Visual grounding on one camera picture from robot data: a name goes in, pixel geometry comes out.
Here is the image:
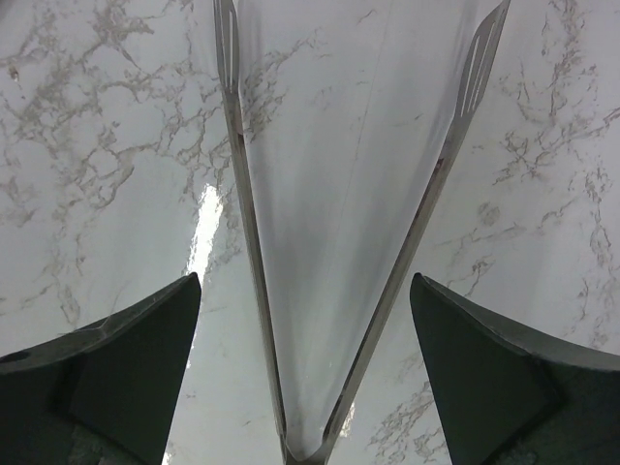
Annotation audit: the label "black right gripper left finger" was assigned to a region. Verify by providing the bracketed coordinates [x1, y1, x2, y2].
[1, 273, 202, 464]

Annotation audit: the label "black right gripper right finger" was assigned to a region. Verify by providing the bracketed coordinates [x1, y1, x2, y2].
[410, 273, 619, 464]

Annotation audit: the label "stainless steel tongs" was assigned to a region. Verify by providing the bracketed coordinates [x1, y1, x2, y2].
[213, 1, 510, 464]

